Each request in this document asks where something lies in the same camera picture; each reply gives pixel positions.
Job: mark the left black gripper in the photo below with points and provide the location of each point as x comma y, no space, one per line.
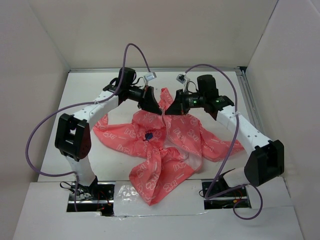
147,102

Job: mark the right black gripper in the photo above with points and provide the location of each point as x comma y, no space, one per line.
178,106

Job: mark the pink patterned jacket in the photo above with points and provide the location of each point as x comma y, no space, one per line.
173,148

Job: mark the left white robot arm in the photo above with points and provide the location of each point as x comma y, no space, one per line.
73,136

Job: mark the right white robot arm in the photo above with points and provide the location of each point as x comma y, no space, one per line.
265,157

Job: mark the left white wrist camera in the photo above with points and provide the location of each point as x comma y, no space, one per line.
149,76

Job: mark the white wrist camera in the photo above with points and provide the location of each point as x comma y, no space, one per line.
149,76
181,78

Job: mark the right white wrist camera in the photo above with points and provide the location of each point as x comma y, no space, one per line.
181,78

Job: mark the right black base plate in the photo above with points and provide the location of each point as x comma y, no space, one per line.
226,200

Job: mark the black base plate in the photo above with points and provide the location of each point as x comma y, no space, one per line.
226,200
100,201

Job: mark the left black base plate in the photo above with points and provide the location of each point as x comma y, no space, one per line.
100,201

